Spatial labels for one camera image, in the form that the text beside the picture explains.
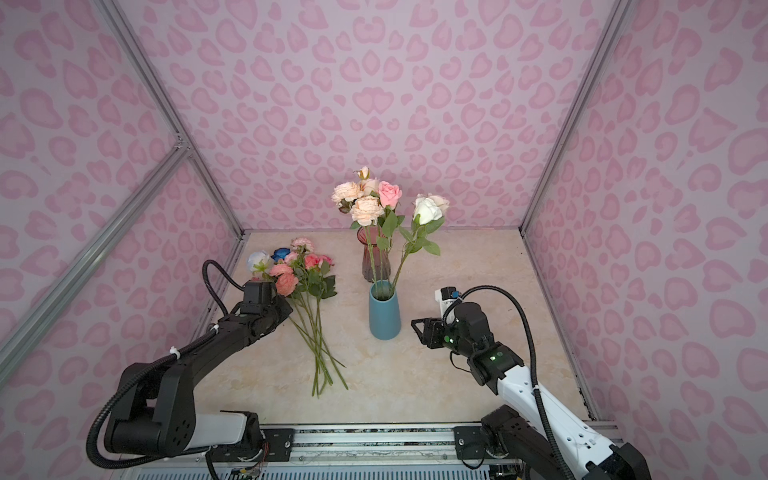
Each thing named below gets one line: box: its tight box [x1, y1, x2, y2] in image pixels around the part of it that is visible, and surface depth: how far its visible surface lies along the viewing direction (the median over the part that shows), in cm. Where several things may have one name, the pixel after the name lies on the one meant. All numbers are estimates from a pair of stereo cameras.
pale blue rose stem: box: [246, 250, 275, 280], surface depth 98 cm
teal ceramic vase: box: [369, 280, 401, 341], surface depth 83 cm
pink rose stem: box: [376, 180, 404, 287], surface depth 70 cm
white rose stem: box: [391, 193, 450, 291], surface depth 65 cm
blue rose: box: [270, 248, 291, 262], surface depth 109 cm
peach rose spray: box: [332, 166, 385, 289], surface depth 70 cm
